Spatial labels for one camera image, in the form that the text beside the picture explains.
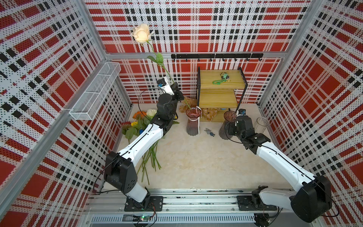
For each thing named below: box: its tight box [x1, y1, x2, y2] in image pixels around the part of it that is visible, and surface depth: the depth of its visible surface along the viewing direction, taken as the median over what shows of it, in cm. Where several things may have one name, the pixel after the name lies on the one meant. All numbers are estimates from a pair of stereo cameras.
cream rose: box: [131, 23, 192, 110], surface depth 54 cm
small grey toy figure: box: [204, 127, 216, 137], surface depth 103 cm
